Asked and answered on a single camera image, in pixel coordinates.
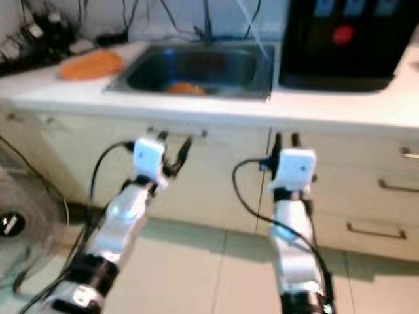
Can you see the orange plastic plate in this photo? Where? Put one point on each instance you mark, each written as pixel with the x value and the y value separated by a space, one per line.
pixel 91 65

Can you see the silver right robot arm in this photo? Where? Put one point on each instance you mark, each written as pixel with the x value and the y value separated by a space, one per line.
pixel 291 242

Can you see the metal faucet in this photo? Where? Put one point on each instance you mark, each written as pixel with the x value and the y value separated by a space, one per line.
pixel 207 29

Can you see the cream kitchen cabinet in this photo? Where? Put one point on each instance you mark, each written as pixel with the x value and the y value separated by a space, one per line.
pixel 209 183

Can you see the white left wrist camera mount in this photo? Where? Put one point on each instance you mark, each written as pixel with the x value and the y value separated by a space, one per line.
pixel 149 160

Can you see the orange plastic bowl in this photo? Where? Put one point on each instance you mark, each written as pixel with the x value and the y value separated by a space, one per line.
pixel 186 89

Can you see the black countertop appliance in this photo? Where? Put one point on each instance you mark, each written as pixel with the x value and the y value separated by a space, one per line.
pixel 340 65

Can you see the black power brick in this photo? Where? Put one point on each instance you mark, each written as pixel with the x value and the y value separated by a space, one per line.
pixel 111 39

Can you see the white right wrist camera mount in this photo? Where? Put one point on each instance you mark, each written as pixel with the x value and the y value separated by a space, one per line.
pixel 298 170

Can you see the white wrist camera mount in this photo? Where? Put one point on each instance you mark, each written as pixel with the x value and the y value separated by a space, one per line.
pixel 298 170
pixel 149 160

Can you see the black power adapter cluster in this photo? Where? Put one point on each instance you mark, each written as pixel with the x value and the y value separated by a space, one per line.
pixel 39 36

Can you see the stainless steel sink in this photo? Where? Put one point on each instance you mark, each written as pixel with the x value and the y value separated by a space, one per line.
pixel 196 65

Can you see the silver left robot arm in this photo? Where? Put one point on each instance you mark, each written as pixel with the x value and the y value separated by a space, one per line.
pixel 118 222

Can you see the black power strip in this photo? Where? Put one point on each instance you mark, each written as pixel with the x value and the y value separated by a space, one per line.
pixel 26 62

